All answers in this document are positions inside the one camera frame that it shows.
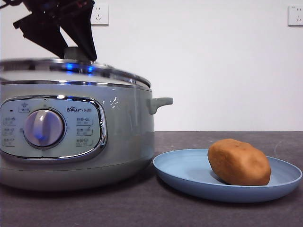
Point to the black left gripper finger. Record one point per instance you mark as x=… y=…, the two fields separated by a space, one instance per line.
x=82 y=33
x=43 y=33

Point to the glass lid with green knob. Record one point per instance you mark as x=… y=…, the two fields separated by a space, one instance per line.
x=71 y=54

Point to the brown potato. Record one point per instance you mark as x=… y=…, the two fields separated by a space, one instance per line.
x=239 y=163

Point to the pale green electric steamer pot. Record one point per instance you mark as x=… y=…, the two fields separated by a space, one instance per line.
x=127 y=134

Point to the blue round plate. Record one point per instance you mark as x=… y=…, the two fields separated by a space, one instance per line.
x=187 y=170

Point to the white wall socket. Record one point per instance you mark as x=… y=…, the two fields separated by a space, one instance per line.
x=296 y=15
x=101 y=16

